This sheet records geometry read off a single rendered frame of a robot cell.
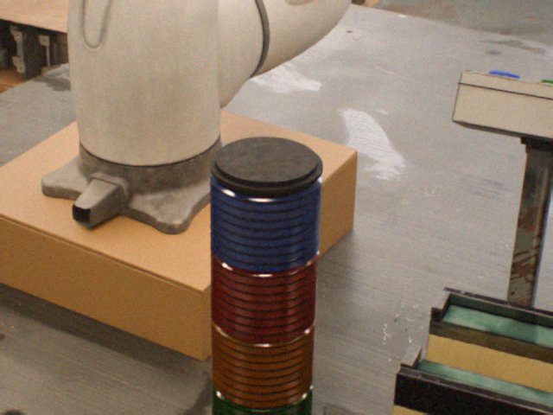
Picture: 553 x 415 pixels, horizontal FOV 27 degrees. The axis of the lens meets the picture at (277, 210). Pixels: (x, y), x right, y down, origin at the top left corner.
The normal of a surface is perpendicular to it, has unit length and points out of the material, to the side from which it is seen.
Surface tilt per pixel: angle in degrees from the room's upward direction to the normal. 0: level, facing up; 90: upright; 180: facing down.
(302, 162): 0
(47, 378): 0
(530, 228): 90
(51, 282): 90
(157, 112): 94
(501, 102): 63
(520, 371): 90
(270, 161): 0
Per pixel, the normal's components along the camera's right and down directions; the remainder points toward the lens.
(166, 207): 0.06, -0.69
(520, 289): -0.39, 0.44
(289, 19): 0.76, 0.25
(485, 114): -0.33, -0.01
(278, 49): 0.68, 0.61
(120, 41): -0.20, 0.37
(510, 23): 0.02, -0.88
